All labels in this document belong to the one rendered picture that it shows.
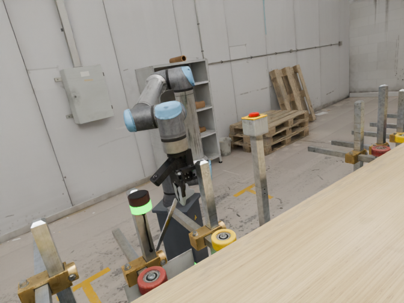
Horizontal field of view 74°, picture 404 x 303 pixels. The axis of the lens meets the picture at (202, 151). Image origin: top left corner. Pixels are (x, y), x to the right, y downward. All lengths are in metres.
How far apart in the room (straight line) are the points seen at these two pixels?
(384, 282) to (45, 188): 3.29
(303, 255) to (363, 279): 0.14
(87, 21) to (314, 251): 3.37
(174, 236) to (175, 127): 1.10
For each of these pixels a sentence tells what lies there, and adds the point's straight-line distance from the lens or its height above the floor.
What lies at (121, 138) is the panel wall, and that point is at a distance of 3.69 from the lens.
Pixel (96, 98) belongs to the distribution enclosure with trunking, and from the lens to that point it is 3.32.
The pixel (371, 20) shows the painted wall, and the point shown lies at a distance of 8.53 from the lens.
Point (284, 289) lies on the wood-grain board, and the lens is 0.73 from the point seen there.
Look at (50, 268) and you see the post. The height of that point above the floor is 0.99.
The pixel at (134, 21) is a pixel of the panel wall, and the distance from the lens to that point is 3.91.
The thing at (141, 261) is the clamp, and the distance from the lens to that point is 0.94.
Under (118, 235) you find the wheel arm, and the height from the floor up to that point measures 0.86.
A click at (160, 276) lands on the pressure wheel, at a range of 0.81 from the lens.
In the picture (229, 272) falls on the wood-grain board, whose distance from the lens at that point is 0.78.
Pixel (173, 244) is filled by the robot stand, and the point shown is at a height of 0.33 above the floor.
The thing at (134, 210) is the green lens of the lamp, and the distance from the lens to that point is 0.78.
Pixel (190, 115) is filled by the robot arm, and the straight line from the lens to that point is 1.57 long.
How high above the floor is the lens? 1.42
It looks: 17 degrees down
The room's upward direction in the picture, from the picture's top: 9 degrees counter-clockwise
